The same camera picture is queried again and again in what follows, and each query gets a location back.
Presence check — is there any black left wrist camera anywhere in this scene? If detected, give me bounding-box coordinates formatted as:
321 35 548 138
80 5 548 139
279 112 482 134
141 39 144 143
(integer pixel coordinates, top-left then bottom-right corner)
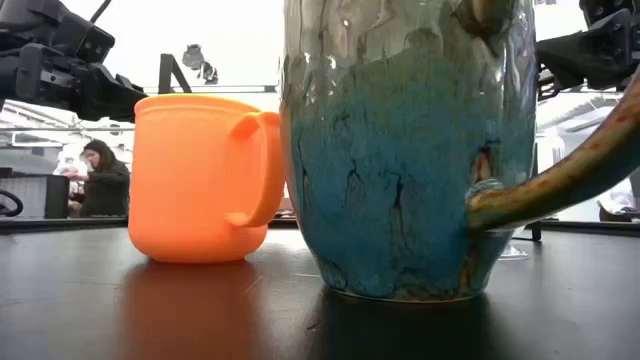
52 12 117 65

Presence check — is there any orange plastic mug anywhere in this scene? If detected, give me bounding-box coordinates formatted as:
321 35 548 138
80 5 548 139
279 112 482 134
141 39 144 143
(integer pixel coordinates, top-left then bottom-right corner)
128 93 286 265

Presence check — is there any black aluminium table frame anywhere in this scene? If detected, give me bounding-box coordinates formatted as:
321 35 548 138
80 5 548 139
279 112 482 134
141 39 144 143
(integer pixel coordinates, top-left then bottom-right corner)
0 217 640 237

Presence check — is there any person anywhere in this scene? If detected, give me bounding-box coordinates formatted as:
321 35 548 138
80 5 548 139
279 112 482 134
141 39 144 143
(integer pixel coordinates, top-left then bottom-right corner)
63 138 132 219

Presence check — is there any black cable loop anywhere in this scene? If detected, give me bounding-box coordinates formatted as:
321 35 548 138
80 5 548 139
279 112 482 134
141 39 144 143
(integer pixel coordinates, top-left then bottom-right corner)
0 189 25 218

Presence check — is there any green blue glazed ceramic mug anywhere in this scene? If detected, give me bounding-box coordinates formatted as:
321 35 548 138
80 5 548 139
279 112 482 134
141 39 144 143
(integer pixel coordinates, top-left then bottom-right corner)
279 0 640 304

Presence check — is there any black monitor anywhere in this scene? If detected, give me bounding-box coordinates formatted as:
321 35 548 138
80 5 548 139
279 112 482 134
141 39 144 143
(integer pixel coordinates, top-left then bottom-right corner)
43 174 71 220

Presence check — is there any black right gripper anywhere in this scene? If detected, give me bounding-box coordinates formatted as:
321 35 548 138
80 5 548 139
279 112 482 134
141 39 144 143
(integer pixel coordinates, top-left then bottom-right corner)
535 7 640 92

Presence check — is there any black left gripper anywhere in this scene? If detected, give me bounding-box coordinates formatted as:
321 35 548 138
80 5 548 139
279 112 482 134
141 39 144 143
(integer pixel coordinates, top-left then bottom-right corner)
0 42 149 124

